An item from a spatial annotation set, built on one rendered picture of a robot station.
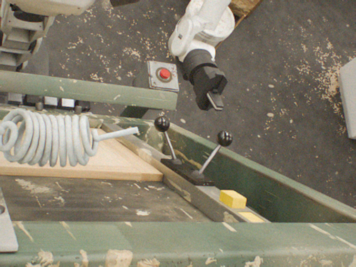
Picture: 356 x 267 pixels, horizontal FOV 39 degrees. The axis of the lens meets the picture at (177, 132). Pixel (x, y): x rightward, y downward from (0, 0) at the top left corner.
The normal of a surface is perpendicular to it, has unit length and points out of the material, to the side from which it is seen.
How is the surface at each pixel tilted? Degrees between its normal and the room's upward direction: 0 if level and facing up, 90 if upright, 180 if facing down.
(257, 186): 90
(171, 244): 55
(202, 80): 90
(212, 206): 90
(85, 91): 35
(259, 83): 0
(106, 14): 0
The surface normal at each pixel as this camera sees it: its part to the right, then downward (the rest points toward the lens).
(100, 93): 0.40, 0.20
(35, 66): 0.42, -0.40
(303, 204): -0.90, -0.08
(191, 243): 0.15, -0.98
